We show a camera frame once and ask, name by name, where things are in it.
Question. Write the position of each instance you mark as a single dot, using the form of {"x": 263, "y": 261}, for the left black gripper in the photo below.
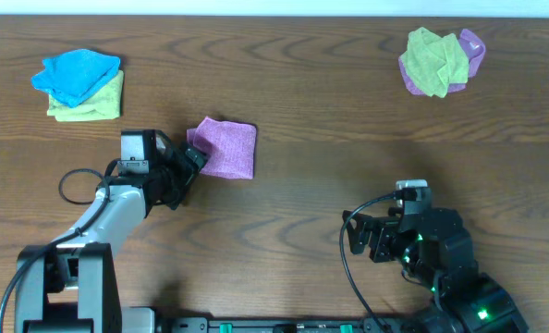
{"x": 182, "y": 163}

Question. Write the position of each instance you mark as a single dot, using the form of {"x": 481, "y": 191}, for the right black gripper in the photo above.
{"x": 384, "y": 228}

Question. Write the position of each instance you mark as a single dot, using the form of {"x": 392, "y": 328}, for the purple microfiber cloth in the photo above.
{"x": 230, "y": 148}

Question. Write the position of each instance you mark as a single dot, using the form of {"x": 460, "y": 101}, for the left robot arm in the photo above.
{"x": 69, "y": 284}

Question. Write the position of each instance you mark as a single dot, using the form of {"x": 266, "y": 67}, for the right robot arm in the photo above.
{"x": 436, "y": 251}

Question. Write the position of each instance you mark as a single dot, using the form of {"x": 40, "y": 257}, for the green folded cloth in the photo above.
{"x": 104, "y": 105}

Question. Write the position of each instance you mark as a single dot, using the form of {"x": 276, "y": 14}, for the blue folded cloth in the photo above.
{"x": 75, "y": 76}

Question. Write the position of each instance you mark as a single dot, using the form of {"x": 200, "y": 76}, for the green crumpled cloth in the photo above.
{"x": 433, "y": 63}

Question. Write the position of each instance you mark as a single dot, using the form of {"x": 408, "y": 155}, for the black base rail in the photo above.
{"x": 207, "y": 325}

